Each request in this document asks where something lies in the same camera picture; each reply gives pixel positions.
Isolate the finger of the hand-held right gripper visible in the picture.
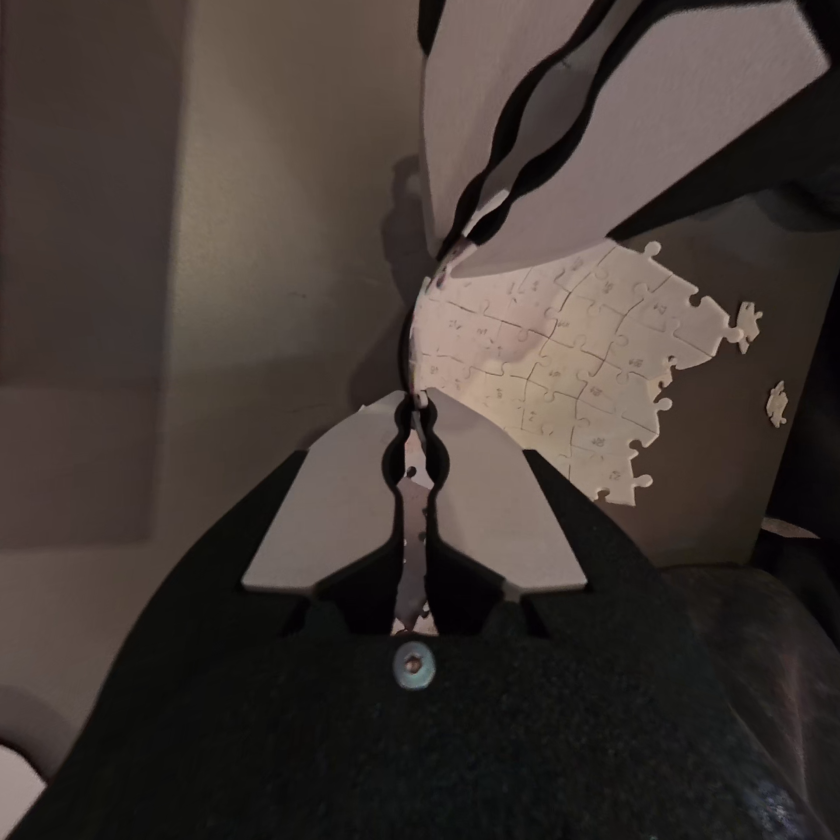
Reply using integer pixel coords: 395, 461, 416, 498
420, 0, 585, 259
460, 0, 837, 279

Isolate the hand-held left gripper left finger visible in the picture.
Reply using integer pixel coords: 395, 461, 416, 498
241, 389, 418, 598

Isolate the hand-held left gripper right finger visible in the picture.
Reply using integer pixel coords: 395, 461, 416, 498
423, 389, 588, 598

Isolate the partly built white puzzle ball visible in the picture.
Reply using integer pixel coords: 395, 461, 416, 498
394, 241, 731, 634

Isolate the person's dark clothing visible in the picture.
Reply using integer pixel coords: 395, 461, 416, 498
663, 197, 840, 840

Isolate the white flat base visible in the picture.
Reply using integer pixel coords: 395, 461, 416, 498
0, 742, 47, 828

